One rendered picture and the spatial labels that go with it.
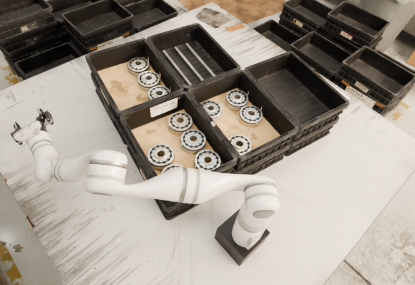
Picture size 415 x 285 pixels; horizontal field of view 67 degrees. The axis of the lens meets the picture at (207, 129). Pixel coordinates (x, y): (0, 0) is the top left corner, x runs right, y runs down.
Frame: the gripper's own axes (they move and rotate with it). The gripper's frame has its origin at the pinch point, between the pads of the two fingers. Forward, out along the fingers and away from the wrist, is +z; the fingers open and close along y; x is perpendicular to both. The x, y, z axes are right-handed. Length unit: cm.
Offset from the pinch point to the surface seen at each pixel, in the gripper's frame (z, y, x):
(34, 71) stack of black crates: 116, 1, -50
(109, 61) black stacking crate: 22.5, 39.2, -13.5
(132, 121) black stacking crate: -16.8, 30.0, -16.1
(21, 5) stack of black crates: 155, 21, -23
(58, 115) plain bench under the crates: 20.7, 5.4, -22.0
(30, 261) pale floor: 6, -57, -82
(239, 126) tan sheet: -39, 65, -33
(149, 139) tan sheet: -24.2, 31.1, -22.5
